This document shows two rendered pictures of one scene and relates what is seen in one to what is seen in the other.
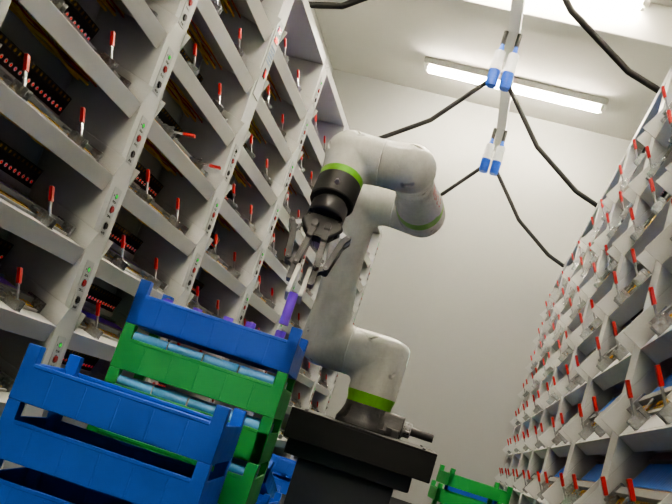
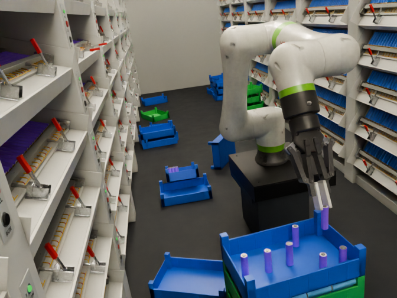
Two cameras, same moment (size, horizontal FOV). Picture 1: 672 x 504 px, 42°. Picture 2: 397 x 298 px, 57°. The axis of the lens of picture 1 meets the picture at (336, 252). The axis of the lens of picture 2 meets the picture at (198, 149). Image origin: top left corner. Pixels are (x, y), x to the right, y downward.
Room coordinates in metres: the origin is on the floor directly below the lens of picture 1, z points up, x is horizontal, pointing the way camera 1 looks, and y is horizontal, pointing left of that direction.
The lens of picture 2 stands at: (0.96, 0.56, 1.04)
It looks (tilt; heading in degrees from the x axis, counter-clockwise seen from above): 20 degrees down; 343
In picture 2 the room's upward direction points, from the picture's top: 7 degrees counter-clockwise
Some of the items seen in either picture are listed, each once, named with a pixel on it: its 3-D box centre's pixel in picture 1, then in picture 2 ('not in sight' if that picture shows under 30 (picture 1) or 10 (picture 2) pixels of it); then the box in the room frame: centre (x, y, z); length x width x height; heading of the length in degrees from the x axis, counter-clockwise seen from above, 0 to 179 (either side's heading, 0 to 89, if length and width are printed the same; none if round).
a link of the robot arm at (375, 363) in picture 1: (374, 369); (267, 128); (2.37, -0.20, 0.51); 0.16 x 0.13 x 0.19; 79
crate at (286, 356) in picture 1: (222, 331); (288, 253); (1.65, 0.15, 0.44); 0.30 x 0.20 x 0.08; 85
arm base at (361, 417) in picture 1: (385, 423); (282, 151); (2.36, -0.26, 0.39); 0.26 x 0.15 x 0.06; 81
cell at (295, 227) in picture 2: not in sight; (295, 235); (1.71, 0.09, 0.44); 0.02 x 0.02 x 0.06
